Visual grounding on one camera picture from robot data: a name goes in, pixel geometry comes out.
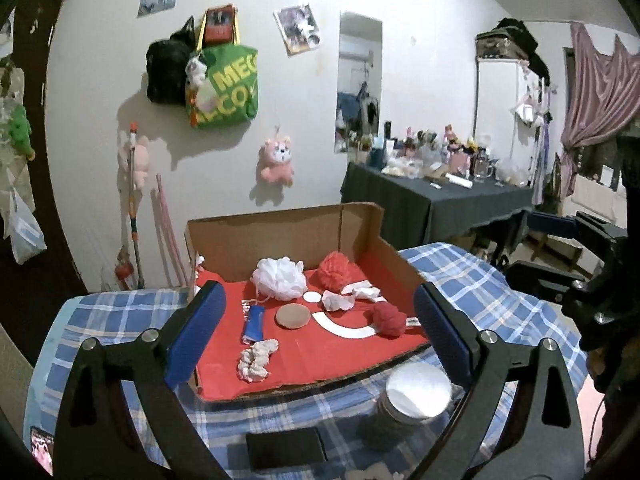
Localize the orange mop handle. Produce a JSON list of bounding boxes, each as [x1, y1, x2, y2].
[[128, 122, 145, 289]]

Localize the white plastic bag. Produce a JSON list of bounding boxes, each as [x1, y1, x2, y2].
[[6, 188, 47, 264]]

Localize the pink plush on wall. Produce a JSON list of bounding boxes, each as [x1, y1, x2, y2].
[[259, 133, 294, 188]]

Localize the dark green side table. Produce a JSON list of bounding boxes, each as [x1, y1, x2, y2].
[[341, 162, 533, 250]]

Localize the black bag on wall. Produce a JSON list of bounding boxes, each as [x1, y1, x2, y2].
[[145, 16, 195, 106]]

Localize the red mesh bath pouf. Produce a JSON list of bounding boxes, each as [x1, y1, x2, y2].
[[316, 252, 352, 294]]

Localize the dark brown door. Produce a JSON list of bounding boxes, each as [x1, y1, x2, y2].
[[0, 0, 89, 351]]

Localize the blue plaid tablecloth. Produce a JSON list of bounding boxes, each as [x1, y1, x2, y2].
[[18, 243, 588, 479]]

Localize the picture phone on table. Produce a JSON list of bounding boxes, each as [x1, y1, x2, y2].
[[30, 427, 54, 474]]

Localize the red framed picture in bag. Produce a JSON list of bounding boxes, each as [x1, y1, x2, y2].
[[203, 4, 235, 47]]

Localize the white mesh bath pouf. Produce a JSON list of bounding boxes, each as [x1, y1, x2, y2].
[[250, 257, 308, 301]]

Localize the photo collage on wall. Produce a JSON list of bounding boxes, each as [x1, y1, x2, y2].
[[273, 4, 322, 56]]

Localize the green tote bag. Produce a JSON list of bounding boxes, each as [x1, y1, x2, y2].
[[184, 8, 260, 129]]

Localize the small white fabric piece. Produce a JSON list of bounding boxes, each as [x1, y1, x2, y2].
[[321, 290, 356, 312]]

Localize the round tan powder puff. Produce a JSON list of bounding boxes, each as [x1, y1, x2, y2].
[[274, 304, 311, 330]]

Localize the white refrigerator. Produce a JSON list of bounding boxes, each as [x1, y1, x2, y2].
[[474, 58, 544, 186]]

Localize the large glass jar dark contents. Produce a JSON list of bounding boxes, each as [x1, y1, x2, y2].
[[358, 362, 452, 451]]

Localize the pink curtain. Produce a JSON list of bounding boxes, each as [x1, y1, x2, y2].
[[561, 23, 639, 197]]

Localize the wall mirror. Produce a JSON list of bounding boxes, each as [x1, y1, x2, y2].
[[334, 12, 383, 153]]

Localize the green plush on door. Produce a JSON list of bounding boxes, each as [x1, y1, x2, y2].
[[8, 104, 36, 160]]

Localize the cardboard box red lining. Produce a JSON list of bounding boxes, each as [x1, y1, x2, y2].
[[186, 203, 428, 403]]

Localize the pink pig plush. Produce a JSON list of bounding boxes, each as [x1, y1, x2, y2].
[[119, 132, 151, 191]]

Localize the black floral tin box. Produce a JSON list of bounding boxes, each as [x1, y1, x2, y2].
[[246, 427, 328, 471]]

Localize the white sachet packet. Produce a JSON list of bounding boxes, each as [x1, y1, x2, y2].
[[352, 281, 386, 302]]

